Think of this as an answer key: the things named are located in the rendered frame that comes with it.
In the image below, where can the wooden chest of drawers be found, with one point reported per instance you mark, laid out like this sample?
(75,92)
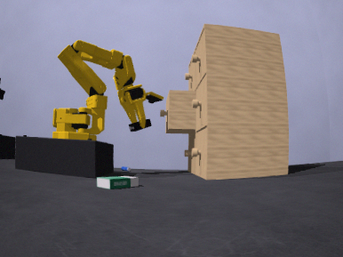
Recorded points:
(247,107)

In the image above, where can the white eraser with green sleeve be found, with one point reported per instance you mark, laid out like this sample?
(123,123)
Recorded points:
(117,182)

